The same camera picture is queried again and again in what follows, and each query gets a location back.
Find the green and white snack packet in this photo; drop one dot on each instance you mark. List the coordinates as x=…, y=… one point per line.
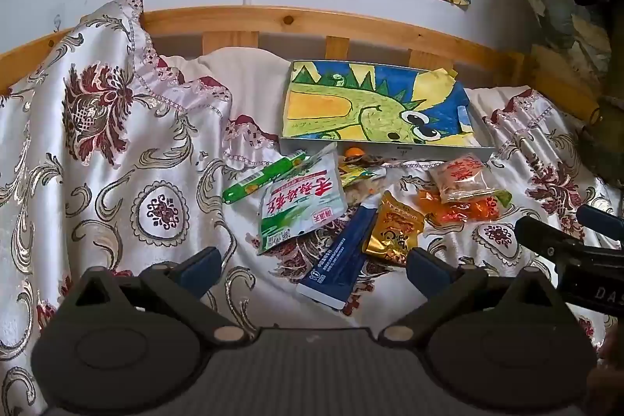
x=302, y=201

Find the wooden bed headboard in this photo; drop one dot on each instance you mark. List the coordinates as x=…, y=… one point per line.
x=292, y=19

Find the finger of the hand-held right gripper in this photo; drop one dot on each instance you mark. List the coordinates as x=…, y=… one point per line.
x=541, y=235
x=600, y=222

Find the floral satin blanket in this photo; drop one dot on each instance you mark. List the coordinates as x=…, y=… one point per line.
x=97, y=201

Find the orange snack packet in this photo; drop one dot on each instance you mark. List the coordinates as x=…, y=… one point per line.
x=458, y=214

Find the blue and white snack packet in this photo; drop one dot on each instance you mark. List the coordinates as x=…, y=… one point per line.
x=336, y=265

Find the gold snack packet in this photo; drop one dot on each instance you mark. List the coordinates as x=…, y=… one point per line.
x=395, y=231

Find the green stick snack packet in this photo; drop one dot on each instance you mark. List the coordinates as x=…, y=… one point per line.
x=253, y=182

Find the white pillow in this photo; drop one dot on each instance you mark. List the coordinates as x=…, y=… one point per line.
x=243, y=79

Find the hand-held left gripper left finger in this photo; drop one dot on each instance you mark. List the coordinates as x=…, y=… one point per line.
x=200, y=271

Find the small orange tangerine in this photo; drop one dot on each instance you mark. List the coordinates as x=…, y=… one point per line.
x=353, y=153

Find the box with dragon drawing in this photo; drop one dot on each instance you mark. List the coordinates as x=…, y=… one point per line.
x=370, y=104

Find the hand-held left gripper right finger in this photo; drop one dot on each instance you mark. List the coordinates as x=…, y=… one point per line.
x=423, y=271

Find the clear packet with red print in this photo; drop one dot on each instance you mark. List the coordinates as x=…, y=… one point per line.
x=460, y=177

